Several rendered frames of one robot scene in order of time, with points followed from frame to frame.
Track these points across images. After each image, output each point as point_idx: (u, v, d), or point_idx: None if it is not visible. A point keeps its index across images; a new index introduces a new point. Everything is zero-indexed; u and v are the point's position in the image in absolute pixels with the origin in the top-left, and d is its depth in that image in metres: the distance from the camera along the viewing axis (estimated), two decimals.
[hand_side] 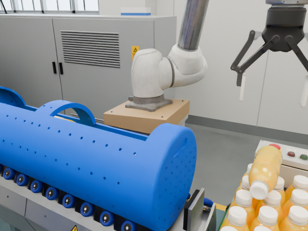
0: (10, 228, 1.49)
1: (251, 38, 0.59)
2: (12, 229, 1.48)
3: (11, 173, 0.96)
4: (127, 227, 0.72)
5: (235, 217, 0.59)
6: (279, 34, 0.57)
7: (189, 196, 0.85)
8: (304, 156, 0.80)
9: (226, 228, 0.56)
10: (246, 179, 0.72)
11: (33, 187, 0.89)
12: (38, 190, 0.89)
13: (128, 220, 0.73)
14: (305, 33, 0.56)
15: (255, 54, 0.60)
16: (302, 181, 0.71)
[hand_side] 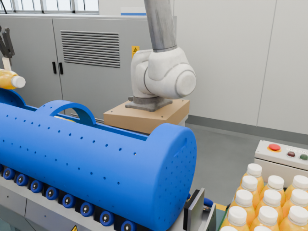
0: (10, 228, 1.49)
1: None
2: (12, 229, 1.48)
3: (11, 173, 0.96)
4: (127, 227, 0.72)
5: (235, 217, 0.59)
6: None
7: (189, 196, 0.85)
8: (304, 156, 0.80)
9: (226, 228, 0.56)
10: (247, 179, 0.72)
11: (33, 187, 0.89)
12: (38, 190, 0.89)
13: (128, 220, 0.73)
14: (1, 27, 0.95)
15: None
16: (302, 181, 0.71)
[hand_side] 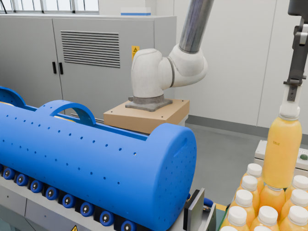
0: (10, 228, 1.49)
1: None
2: (12, 229, 1.48)
3: (11, 173, 0.96)
4: (127, 227, 0.72)
5: (235, 217, 0.59)
6: None
7: (189, 196, 0.85)
8: (304, 156, 0.80)
9: (226, 228, 0.56)
10: (247, 179, 0.72)
11: (33, 187, 0.89)
12: (38, 190, 0.89)
13: (128, 220, 0.73)
14: (302, 28, 0.48)
15: None
16: (302, 181, 0.71)
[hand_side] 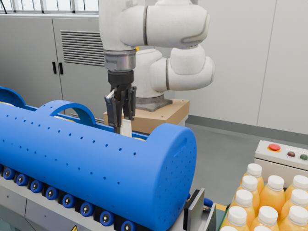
0: (10, 228, 1.49)
1: None
2: (12, 229, 1.48)
3: (11, 173, 0.96)
4: (127, 227, 0.72)
5: (235, 217, 0.59)
6: None
7: (189, 196, 0.85)
8: (304, 156, 0.80)
9: (226, 228, 0.56)
10: (247, 179, 0.72)
11: (33, 187, 0.89)
12: (38, 190, 0.89)
13: (128, 220, 0.73)
14: (110, 92, 0.75)
15: (123, 102, 0.84)
16: (302, 181, 0.71)
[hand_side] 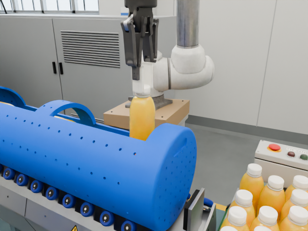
0: (10, 228, 1.49)
1: None
2: (12, 229, 1.48)
3: (11, 173, 0.96)
4: (127, 227, 0.72)
5: (235, 217, 0.59)
6: None
7: (189, 196, 0.85)
8: (304, 156, 0.80)
9: (226, 228, 0.56)
10: None
11: (33, 187, 0.89)
12: (38, 190, 0.89)
13: (128, 220, 0.73)
14: (128, 18, 0.58)
15: (143, 39, 0.67)
16: (302, 181, 0.71)
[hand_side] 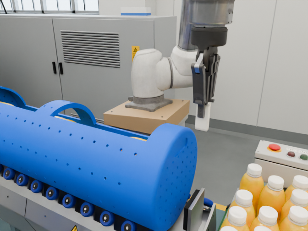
0: (10, 228, 1.49)
1: (204, 70, 0.54)
2: (12, 229, 1.48)
3: (11, 173, 0.96)
4: (127, 227, 0.72)
5: (235, 217, 0.59)
6: (211, 53, 0.57)
7: (189, 196, 0.85)
8: (304, 156, 0.80)
9: (226, 228, 0.56)
10: None
11: (33, 187, 0.90)
12: (38, 191, 0.89)
13: (128, 220, 0.73)
14: None
15: (208, 81, 0.58)
16: (302, 181, 0.71)
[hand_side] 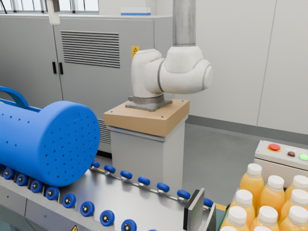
0: (10, 228, 1.49)
1: None
2: (12, 229, 1.48)
3: (7, 178, 0.96)
4: (127, 228, 0.72)
5: (235, 217, 0.59)
6: None
7: (187, 195, 0.84)
8: (304, 156, 0.80)
9: (226, 228, 0.56)
10: None
11: (34, 184, 0.90)
12: (31, 191, 0.90)
13: None
14: None
15: None
16: (302, 181, 0.71)
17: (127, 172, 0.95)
